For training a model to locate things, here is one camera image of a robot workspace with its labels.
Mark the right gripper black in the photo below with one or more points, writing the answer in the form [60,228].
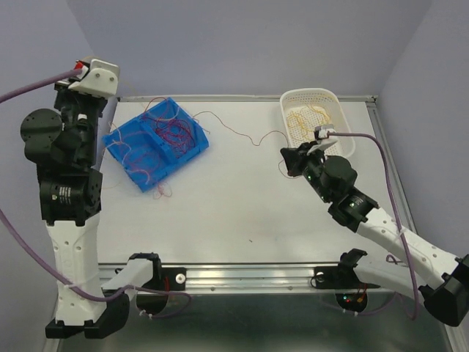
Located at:
[294,157]

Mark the blue plastic bin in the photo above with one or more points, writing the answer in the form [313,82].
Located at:
[156,143]

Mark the aluminium front rail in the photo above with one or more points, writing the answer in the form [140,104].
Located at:
[280,278]

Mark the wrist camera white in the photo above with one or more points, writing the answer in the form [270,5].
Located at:
[98,78]
[323,138]

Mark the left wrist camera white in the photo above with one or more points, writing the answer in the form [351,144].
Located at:
[98,78]

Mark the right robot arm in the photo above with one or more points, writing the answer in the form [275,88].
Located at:
[444,276]

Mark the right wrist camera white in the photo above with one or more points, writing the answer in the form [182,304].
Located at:
[323,138]

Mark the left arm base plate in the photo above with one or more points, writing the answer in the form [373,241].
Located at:
[168,279]

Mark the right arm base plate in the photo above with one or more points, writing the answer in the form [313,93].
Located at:
[334,277]

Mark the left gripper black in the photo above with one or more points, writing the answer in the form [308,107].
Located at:
[64,92]

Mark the white perforated basket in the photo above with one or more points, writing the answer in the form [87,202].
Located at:
[305,109]

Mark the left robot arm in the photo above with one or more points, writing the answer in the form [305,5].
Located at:
[61,142]

